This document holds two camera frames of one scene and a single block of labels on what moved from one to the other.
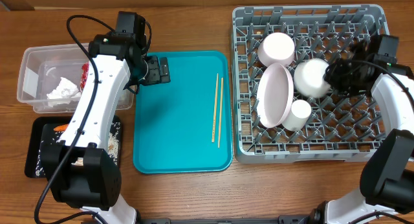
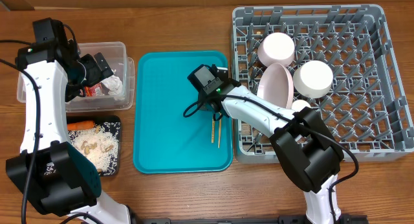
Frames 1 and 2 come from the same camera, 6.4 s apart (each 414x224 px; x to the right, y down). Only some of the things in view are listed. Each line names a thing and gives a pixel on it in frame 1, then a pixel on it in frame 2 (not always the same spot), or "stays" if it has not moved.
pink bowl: [277, 48] stays
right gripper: [334, 80] to [206, 104]
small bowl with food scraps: [308, 78] stays
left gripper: [155, 74] to [96, 74]
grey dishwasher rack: [343, 128] stays
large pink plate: [275, 95] stays
